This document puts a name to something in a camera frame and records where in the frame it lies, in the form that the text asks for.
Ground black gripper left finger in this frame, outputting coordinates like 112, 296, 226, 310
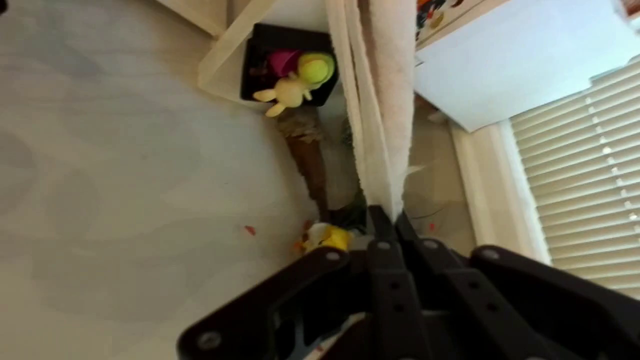
366, 206, 433, 360

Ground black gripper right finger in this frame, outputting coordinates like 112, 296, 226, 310
397, 214, 568, 360

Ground white towel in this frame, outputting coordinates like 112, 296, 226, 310
324, 0, 417, 221

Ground white window blinds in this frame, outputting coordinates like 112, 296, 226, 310
513, 60, 640, 298

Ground cream plush toy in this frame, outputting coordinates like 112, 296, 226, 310
255, 73, 313, 117

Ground yellow tennis ball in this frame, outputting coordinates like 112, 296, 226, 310
299, 52, 337, 88

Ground black toy bin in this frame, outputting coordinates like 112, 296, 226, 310
241, 24, 334, 101

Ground white Kinder game box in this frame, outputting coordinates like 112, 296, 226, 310
417, 0, 508, 48

